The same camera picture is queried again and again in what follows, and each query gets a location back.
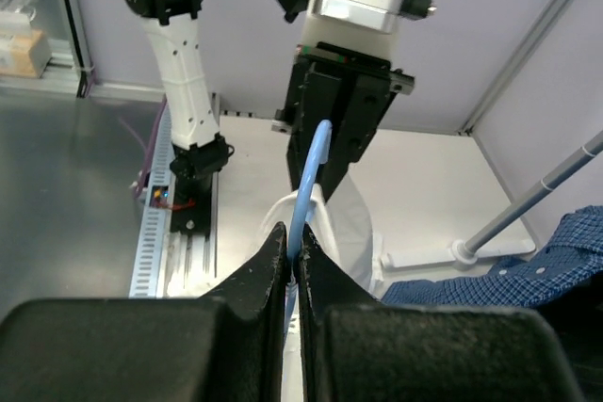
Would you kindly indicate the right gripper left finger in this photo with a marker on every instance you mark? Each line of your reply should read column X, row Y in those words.
column 226, row 345

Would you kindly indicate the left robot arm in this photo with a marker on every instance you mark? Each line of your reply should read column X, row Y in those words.
column 199, row 148

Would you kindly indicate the blue wire hanger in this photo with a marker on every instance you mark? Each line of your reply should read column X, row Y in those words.
column 292, row 386

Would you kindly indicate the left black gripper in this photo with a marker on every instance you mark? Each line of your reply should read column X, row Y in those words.
column 351, row 90

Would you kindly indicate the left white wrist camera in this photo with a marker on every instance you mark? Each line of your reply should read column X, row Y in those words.
column 369, row 27

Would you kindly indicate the metal clothes rack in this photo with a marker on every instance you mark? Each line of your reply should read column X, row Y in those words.
column 465, row 254

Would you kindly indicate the white shirt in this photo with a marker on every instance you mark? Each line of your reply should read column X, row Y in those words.
column 242, row 220

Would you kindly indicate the grey slotted cable duct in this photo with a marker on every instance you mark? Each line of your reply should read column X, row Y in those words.
column 146, row 268

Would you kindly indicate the blue checked shirt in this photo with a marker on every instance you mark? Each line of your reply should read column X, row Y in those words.
column 572, row 256

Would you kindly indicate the black shirt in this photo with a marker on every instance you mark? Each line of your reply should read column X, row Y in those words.
column 576, row 318

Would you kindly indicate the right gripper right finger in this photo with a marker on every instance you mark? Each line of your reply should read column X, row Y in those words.
column 354, row 348

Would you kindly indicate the cardboard box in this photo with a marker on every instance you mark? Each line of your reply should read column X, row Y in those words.
column 25, row 56

